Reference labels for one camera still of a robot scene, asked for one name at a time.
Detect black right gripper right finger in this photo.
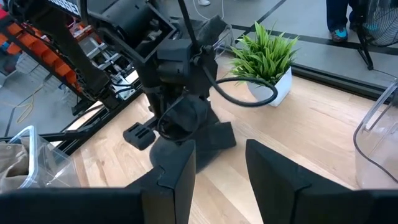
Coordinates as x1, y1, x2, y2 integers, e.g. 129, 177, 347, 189
245, 139, 398, 224

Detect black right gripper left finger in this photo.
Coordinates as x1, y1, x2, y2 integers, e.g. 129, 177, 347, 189
0, 139, 197, 224

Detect rectangular clear plastic box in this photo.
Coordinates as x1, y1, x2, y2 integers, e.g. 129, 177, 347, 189
0, 125, 81, 194

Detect green plant in white pot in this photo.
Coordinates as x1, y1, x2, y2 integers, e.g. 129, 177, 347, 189
229, 21, 300, 108

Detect rack with orange boxes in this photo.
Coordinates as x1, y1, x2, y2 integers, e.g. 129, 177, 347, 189
0, 0, 141, 103

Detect person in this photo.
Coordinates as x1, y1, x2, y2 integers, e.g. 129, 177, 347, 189
325, 0, 358, 43

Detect thin white cable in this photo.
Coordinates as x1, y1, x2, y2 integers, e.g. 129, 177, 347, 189
192, 0, 225, 21

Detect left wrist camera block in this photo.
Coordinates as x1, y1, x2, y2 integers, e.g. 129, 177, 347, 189
123, 122, 156, 151

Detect black aluminium frame rails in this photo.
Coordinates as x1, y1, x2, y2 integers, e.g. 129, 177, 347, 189
0, 88, 147, 156

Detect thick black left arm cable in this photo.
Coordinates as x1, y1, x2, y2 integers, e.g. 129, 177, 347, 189
194, 46, 279, 108

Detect black table edge rail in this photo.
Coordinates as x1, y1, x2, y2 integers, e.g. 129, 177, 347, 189
290, 65, 398, 102

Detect thin yellow cable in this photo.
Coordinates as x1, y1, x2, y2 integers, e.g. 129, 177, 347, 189
15, 83, 44, 125

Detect black wire floor fan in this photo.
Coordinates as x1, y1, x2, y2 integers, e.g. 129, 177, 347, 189
354, 0, 398, 71

